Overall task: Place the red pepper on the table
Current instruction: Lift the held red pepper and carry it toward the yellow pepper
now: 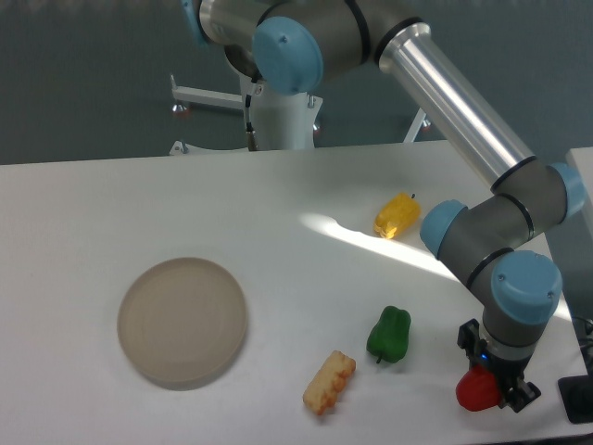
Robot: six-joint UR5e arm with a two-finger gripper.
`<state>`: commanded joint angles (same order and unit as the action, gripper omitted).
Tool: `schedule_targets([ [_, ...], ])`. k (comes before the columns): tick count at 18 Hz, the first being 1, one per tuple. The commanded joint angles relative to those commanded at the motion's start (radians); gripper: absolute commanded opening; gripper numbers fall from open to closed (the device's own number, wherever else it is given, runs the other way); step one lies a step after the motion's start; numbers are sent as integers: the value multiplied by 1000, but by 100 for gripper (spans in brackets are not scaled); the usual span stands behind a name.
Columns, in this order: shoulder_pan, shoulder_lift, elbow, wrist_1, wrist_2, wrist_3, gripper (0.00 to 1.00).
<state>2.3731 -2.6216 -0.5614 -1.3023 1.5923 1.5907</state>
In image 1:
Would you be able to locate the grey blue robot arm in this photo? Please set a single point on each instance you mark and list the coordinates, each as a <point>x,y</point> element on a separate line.
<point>292,46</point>

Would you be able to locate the yellow toy pepper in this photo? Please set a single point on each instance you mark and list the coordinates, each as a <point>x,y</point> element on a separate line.
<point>397,216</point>

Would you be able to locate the beige round plate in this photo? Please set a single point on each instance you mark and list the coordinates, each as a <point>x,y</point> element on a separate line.
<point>182,322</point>

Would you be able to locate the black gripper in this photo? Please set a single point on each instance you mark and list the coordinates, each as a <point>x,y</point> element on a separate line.
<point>506,365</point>

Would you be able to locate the red toy pepper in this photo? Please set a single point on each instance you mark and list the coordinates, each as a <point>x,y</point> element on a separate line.
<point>478,390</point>

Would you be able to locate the green toy pepper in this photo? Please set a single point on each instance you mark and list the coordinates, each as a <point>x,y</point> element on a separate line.
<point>390,337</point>

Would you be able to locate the orange fried toy food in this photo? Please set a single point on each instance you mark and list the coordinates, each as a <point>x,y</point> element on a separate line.
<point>330,380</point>

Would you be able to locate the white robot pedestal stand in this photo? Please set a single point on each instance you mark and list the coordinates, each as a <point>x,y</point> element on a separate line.
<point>272,121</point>

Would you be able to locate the black device at right edge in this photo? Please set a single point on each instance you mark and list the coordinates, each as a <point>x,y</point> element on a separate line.
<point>576,395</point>

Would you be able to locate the white side table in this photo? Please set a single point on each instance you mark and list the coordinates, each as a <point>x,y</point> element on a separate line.
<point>582,159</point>

